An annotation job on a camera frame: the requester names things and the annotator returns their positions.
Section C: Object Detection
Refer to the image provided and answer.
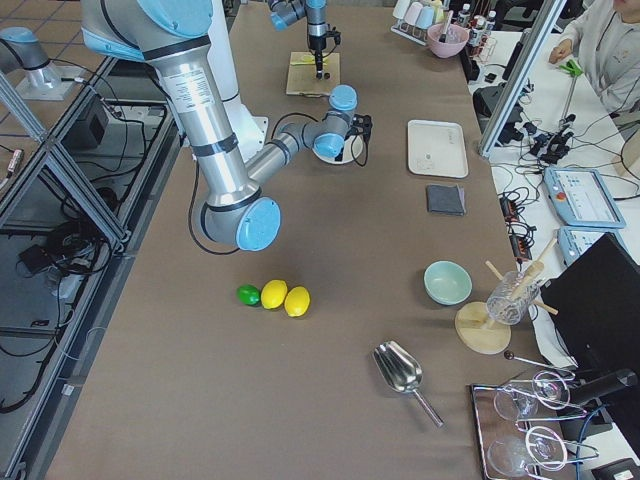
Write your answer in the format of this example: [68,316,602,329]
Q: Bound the white wire cup rack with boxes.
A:
[390,18,427,46]

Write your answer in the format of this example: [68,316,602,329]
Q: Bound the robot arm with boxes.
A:
[81,1,357,251]
[267,0,328,79]

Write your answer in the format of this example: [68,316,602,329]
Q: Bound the black monitor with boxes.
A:
[542,233,639,372]

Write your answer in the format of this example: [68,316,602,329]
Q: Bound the wooden mug tree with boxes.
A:
[455,238,558,354]

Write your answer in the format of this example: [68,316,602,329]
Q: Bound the wooden cutting board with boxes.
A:
[285,51,341,97]

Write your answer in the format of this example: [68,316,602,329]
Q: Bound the yellow lemon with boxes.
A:
[260,279,288,310]
[284,286,311,318]

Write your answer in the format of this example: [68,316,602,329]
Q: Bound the white round plate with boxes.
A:
[313,135,364,165]

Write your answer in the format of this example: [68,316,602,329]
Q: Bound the pink upturned cup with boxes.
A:
[404,1,424,27]

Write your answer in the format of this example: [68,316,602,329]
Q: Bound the clear glass mug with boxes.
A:
[486,271,539,326]

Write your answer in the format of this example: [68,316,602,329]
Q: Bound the cream rabbit tray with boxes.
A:
[407,119,469,179]

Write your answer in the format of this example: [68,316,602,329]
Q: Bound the teach pendant tablet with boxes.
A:
[543,166,626,229]

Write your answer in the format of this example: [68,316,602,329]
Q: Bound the green lime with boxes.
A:
[236,284,261,306]

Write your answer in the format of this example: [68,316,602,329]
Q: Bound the wine glass rack tray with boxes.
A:
[469,384,599,479]

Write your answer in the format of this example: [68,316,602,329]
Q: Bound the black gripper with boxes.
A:
[311,49,324,73]
[333,142,350,162]

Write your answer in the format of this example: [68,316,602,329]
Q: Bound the grey folded cloth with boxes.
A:
[426,184,466,216]

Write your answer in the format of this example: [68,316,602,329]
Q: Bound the pink mixing bowl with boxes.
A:
[427,24,469,58]

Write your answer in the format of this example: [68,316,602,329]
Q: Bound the mint green bowl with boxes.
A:
[423,260,472,306]

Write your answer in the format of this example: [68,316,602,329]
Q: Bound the seated person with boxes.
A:
[549,0,639,115]

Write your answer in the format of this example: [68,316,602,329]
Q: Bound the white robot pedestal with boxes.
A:
[177,0,270,161]

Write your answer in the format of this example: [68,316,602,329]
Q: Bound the metal scoop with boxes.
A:
[373,340,444,428]

